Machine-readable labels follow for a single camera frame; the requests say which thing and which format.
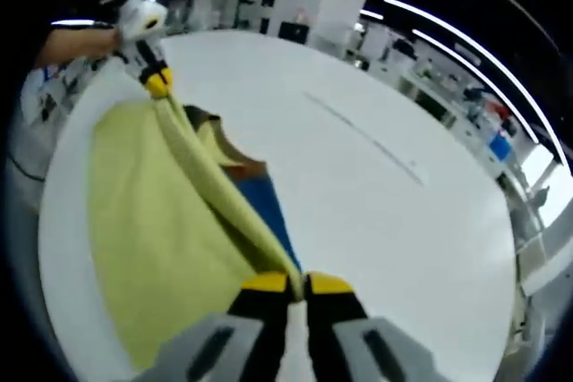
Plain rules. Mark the short curved ceiling light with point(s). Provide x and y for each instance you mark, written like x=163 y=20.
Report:
x=474 y=71

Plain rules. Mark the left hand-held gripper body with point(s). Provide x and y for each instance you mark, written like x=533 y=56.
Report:
x=141 y=19

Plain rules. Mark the blue storage bin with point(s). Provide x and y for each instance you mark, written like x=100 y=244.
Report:
x=500 y=147

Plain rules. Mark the long curved ceiling light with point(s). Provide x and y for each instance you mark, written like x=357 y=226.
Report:
x=483 y=48

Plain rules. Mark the black bin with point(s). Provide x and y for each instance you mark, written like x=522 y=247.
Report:
x=293 y=31

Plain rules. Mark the yellow blue black garment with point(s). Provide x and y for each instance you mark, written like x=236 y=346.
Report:
x=147 y=221

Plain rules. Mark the row of white desks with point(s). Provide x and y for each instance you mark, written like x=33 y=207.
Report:
x=430 y=91

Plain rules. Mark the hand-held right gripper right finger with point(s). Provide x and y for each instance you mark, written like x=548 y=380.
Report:
x=331 y=324

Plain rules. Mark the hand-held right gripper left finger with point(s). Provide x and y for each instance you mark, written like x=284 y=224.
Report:
x=259 y=324

